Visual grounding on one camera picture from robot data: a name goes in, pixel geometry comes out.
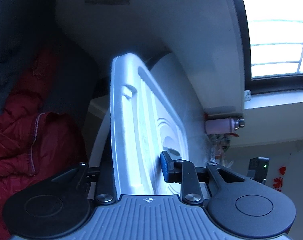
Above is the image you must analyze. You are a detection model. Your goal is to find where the red paper wall decoration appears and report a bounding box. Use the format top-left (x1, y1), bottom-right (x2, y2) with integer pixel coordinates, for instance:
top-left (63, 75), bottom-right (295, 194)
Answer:
top-left (272, 166), bottom-right (286, 192)

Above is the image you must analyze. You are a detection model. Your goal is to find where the red puffy jacket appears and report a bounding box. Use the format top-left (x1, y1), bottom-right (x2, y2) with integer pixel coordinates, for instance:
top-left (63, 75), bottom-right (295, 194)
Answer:
top-left (0, 51), bottom-right (85, 239)

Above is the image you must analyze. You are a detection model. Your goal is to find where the white plastic box lid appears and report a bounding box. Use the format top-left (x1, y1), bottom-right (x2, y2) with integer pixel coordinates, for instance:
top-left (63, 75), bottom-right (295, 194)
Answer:
top-left (110, 53), bottom-right (189, 195)

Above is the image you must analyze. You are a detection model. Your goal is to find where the black device with green light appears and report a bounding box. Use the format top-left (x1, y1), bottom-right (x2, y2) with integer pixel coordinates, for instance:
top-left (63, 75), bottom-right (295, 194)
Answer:
top-left (247, 157), bottom-right (270, 185)

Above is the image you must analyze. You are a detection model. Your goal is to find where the window with dark frame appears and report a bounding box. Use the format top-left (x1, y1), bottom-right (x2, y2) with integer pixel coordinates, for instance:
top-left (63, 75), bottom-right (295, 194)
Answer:
top-left (233, 0), bottom-right (303, 94)

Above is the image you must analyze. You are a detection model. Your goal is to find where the white wall socket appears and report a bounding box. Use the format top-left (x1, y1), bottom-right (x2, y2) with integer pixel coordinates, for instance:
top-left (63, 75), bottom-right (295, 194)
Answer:
top-left (244, 90), bottom-right (252, 102)

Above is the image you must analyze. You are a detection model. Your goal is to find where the pink water bottle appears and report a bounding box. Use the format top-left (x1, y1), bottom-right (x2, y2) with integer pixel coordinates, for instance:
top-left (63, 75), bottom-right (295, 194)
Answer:
top-left (205, 118), bottom-right (245, 135)

